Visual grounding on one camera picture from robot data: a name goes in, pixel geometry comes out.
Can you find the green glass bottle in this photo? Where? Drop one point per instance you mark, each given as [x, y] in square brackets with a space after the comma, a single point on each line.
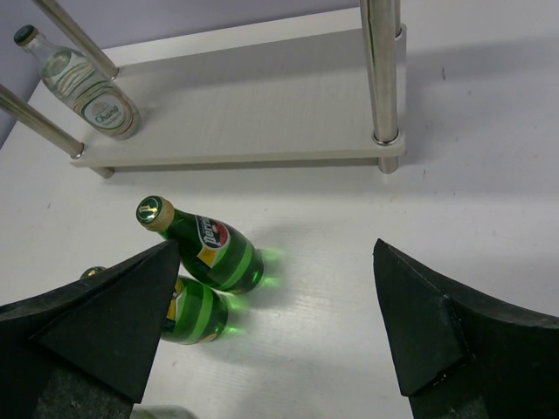
[213, 252]
[196, 314]

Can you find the green glass bottle front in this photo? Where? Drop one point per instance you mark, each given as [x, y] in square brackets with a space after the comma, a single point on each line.
[196, 314]

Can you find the white two-tier shelf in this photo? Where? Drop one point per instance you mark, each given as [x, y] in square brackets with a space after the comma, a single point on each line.
[328, 86]

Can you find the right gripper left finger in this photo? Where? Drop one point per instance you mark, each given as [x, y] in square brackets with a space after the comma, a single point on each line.
[86, 349]

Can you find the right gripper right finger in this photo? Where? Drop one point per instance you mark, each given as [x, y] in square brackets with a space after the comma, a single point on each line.
[460, 353]

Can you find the clear soda bottle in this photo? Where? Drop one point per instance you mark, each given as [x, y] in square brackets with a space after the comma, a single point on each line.
[73, 79]
[160, 412]

